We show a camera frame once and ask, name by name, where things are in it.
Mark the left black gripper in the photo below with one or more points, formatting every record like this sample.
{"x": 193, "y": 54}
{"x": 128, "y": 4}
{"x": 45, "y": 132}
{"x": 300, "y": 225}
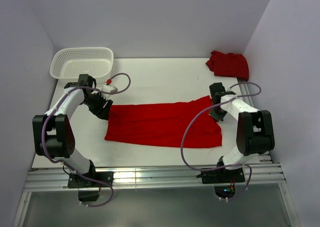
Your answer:
{"x": 101, "y": 112}

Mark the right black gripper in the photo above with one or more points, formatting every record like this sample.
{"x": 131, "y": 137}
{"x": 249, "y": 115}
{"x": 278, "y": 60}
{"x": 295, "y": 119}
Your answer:
{"x": 217, "y": 117}

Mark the bright red t-shirt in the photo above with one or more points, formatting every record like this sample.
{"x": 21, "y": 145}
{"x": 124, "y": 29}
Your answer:
{"x": 164, "y": 125}

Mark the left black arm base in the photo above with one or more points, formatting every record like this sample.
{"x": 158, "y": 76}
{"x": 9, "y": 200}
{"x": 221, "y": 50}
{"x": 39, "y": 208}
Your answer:
{"x": 89, "y": 186}

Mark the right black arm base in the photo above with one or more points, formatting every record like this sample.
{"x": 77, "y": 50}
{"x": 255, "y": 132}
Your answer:
{"x": 228, "y": 179}

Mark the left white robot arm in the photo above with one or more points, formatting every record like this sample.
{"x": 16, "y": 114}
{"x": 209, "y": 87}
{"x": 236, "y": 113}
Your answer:
{"x": 52, "y": 131}

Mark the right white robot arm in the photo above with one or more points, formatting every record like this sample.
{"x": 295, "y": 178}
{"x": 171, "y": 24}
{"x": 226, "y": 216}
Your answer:
{"x": 255, "y": 132}

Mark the dark red t-shirt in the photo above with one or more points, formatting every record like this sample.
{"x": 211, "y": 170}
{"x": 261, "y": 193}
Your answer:
{"x": 231, "y": 65}

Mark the white perforated plastic basket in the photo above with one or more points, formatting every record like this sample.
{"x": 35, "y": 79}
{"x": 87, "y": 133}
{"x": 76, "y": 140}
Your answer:
{"x": 68, "y": 63}

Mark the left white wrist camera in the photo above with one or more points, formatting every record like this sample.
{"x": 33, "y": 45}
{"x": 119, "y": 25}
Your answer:
{"x": 109, "y": 89}

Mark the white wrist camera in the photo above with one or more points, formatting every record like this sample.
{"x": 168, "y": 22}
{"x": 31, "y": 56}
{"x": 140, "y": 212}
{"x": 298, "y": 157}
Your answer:
{"x": 229, "y": 92}
{"x": 109, "y": 89}

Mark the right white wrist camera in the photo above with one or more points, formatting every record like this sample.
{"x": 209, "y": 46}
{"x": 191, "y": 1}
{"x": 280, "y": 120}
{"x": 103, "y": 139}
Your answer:
{"x": 229, "y": 92}

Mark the right side aluminium rail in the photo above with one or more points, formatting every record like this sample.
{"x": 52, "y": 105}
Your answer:
{"x": 247, "y": 91}

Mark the aluminium rail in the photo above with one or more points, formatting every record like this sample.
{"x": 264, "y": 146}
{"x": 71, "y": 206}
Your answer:
{"x": 54, "y": 179}
{"x": 247, "y": 91}

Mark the front aluminium rail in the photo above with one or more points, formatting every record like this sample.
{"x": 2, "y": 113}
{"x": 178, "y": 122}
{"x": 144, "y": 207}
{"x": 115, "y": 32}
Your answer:
{"x": 54, "y": 179}

